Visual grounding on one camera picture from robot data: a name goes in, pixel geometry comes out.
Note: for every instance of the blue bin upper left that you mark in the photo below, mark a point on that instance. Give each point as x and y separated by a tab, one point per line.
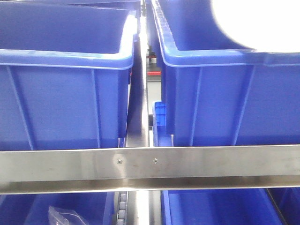
64	74

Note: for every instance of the blue bin lower right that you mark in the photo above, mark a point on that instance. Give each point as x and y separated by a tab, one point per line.
257	206

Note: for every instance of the blue bin upper right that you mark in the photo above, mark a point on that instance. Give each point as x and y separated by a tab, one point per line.
218	92

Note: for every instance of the clear plastic bag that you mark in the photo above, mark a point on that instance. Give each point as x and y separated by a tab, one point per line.
58	216

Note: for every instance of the stainless steel shelf rack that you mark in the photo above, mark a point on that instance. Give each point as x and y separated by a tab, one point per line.
143	170

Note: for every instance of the small blue bin behind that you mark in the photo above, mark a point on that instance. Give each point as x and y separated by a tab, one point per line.
160	135

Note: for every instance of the blue bin lower left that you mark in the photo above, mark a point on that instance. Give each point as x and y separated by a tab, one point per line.
77	208

